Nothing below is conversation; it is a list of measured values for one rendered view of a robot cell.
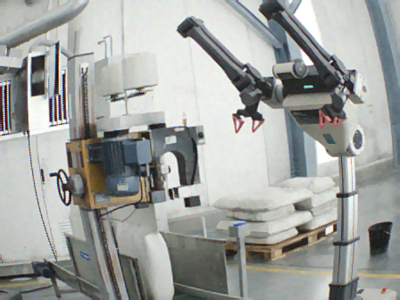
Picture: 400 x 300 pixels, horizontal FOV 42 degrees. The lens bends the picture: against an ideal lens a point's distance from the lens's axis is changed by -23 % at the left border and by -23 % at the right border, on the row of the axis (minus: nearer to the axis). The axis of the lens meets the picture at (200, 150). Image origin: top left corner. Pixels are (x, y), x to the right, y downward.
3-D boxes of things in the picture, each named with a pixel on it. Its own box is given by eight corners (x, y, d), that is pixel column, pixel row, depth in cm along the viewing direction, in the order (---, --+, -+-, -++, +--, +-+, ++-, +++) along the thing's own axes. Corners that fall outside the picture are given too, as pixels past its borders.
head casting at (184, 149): (202, 183, 315) (195, 119, 313) (157, 190, 301) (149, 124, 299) (167, 181, 339) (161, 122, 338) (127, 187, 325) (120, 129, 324)
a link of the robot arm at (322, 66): (277, -5, 228) (260, 6, 234) (273, -2, 223) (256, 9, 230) (345, 76, 233) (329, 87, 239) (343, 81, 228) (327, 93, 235)
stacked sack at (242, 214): (298, 214, 585) (297, 200, 584) (261, 225, 565) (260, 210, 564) (259, 212, 643) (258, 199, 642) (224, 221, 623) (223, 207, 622)
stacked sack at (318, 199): (348, 196, 627) (348, 184, 626) (310, 212, 588) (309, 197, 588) (324, 197, 663) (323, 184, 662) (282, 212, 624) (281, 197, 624)
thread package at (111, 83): (134, 92, 302) (132, 59, 301) (108, 95, 294) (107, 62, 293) (120, 95, 315) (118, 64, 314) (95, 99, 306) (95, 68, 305)
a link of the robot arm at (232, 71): (194, 15, 285) (179, 29, 290) (188, 16, 280) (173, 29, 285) (257, 79, 281) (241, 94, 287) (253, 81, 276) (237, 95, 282)
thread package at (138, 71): (166, 86, 281) (162, 50, 280) (133, 89, 271) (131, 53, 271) (146, 90, 295) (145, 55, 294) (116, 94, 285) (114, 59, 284)
